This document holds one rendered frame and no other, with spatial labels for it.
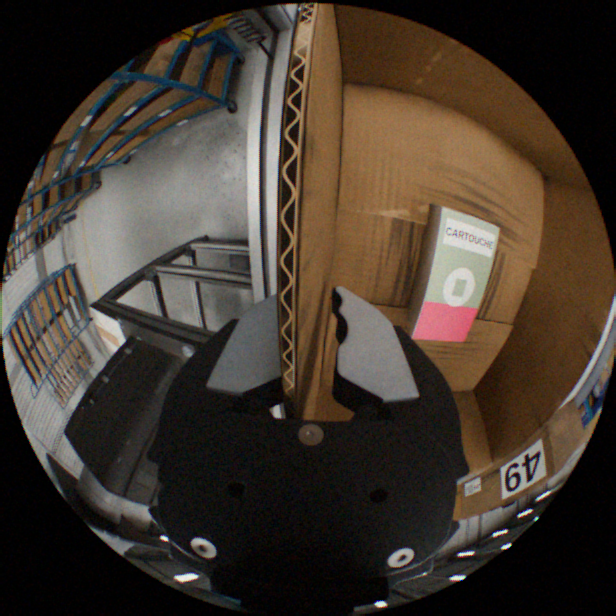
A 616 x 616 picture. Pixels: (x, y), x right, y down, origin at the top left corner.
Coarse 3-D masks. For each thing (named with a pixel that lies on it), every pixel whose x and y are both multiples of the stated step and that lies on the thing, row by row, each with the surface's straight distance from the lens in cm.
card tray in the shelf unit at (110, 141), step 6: (114, 132) 127; (120, 132) 129; (108, 138) 152; (114, 138) 129; (120, 138) 132; (108, 144) 135; (114, 144) 139; (102, 150) 141; (90, 156) 163; (96, 156) 148; (102, 156) 153; (90, 162) 155; (96, 162) 160
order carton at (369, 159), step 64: (320, 64) 6; (384, 64) 19; (448, 64) 19; (320, 128) 6; (384, 128) 21; (448, 128) 24; (512, 128) 26; (320, 192) 6; (384, 192) 20; (448, 192) 22; (512, 192) 28; (576, 192) 33; (320, 256) 8; (384, 256) 21; (512, 256) 29; (576, 256) 30; (320, 320) 13; (512, 320) 36; (576, 320) 29; (320, 384) 32; (512, 384) 35; (576, 384) 29; (512, 448) 35
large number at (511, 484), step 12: (540, 444) 58; (528, 456) 60; (540, 456) 58; (504, 468) 66; (516, 468) 63; (528, 468) 60; (540, 468) 58; (504, 480) 66; (516, 480) 63; (528, 480) 61; (504, 492) 66; (516, 492) 64
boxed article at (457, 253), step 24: (432, 216) 20; (456, 216) 19; (432, 240) 19; (456, 240) 19; (480, 240) 21; (432, 264) 19; (456, 264) 20; (480, 264) 21; (432, 288) 20; (456, 288) 21; (480, 288) 22; (408, 312) 24; (432, 312) 21; (456, 312) 22; (432, 336) 23; (456, 336) 24
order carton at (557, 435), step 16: (560, 416) 65; (576, 416) 78; (544, 432) 57; (560, 432) 62; (576, 432) 74; (528, 448) 60; (544, 448) 57; (560, 448) 60; (576, 448) 72; (496, 464) 68; (560, 464) 59; (480, 480) 74; (496, 480) 68; (544, 480) 59; (464, 496) 80; (480, 496) 74; (496, 496) 69; (512, 496) 65; (464, 512) 81; (480, 512) 74
